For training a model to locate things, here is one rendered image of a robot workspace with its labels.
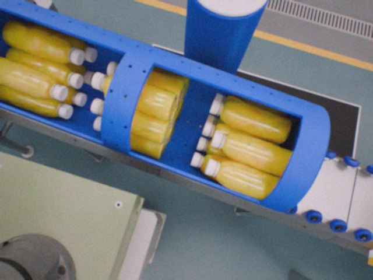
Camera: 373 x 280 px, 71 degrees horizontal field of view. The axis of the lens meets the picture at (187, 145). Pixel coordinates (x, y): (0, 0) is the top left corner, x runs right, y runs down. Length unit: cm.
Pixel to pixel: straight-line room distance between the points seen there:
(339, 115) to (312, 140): 145
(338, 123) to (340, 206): 111
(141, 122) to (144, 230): 25
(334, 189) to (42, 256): 81
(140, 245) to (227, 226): 122
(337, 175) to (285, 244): 100
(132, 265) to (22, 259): 23
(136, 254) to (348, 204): 67
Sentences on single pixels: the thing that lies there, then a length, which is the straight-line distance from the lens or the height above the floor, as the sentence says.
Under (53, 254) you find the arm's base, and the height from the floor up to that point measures 130.
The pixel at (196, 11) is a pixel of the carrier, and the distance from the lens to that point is 100.
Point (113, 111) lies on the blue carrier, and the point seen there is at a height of 121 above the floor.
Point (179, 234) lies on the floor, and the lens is 173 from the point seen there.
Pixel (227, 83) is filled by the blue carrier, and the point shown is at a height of 122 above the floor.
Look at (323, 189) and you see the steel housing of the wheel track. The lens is 93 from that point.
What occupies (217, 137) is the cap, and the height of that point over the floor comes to 114.
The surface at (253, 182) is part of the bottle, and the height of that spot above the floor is 114.
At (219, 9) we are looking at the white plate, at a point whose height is 104.
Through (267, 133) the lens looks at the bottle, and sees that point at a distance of 67.
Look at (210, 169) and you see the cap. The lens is 63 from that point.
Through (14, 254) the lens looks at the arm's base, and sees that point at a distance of 46.
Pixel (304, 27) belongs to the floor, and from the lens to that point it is 248.
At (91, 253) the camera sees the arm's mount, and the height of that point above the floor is 127.
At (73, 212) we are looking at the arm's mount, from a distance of 49.
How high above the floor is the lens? 173
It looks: 75 degrees down
